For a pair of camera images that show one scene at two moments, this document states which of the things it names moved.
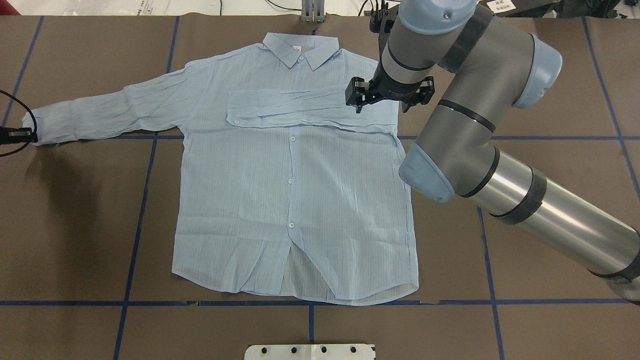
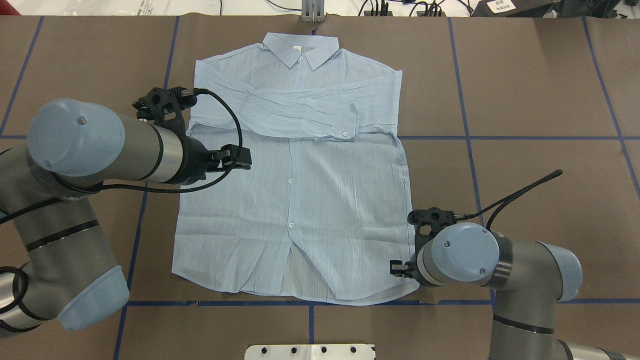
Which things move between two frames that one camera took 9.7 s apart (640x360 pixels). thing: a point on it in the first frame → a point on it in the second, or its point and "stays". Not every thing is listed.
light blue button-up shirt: (281, 188) stays
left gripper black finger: (13, 135) → (196, 158)
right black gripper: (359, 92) → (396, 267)
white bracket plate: (310, 352) stays
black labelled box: (515, 7) stays
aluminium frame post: (313, 11) stays
